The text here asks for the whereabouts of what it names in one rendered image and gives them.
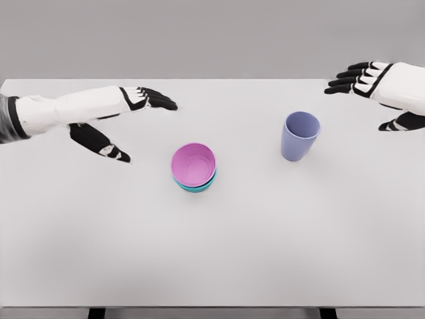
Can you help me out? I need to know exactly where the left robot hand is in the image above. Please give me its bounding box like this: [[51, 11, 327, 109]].
[[55, 86, 179, 163]]

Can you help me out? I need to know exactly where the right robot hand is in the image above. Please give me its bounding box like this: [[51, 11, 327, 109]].
[[324, 61, 425, 132]]

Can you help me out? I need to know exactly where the pink bowl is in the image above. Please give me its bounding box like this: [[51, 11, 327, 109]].
[[171, 142, 217, 187]]

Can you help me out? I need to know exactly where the lavender blue cup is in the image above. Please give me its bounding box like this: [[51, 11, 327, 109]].
[[280, 111, 321, 163]]

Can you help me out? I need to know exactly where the teal bowl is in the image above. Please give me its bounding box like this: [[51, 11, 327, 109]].
[[173, 167, 218, 195]]

